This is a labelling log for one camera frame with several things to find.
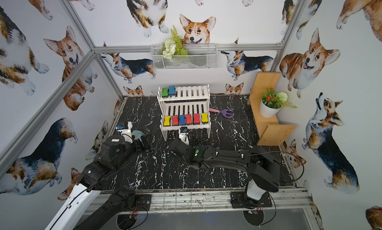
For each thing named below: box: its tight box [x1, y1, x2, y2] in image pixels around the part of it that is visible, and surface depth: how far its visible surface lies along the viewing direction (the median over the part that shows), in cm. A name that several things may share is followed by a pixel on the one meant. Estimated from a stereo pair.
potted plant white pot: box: [259, 85, 298, 118], surface depth 92 cm
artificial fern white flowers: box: [159, 24, 189, 61], surface depth 82 cm
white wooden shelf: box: [157, 84, 212, 145], surface depth 90 cm
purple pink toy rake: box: [208, 108, 235, 118], surface depth 113 cm
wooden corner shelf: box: [247, 72, 297, 146], surface depth 97 cm
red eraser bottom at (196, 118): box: [193, 113, 201, 124], surface depth 93 cm
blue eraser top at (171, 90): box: [168, 85, 176, 96], surface depth 87 cm
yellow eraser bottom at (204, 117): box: [201, 112, 209, 123], surface depth 92 cm
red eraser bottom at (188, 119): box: [185, 114, 193, 125], surface depth 92 cm
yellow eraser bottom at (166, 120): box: [163, 115, 171, 126], surface depth 91 cm
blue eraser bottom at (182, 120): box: [179, 114, 187, 126], surface depth 92 cm
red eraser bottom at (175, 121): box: [171, 115, 179, 126], surface depth 92 cm
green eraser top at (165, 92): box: [161, 87, 169, 99], surface depth 85 cm
